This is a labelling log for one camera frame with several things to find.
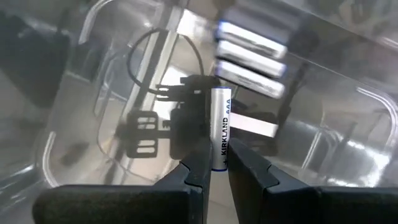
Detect white blue battery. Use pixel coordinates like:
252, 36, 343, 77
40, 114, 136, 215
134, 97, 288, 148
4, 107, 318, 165
210, 86, 233, 172
214, 58, 286, 100
215, 39, 287, 78

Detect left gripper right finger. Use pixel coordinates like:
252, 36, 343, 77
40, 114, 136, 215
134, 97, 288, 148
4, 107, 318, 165
228, 138, 398, 224

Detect clear plastic bin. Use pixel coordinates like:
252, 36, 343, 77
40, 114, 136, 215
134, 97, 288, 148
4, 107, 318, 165
0, 0, 398, 218

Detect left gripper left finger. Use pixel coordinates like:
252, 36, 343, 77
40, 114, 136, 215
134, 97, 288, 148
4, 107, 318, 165
32, 136, 214, 224

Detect batteries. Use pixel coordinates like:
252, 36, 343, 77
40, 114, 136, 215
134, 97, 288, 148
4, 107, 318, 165
214, 20, 289, 60

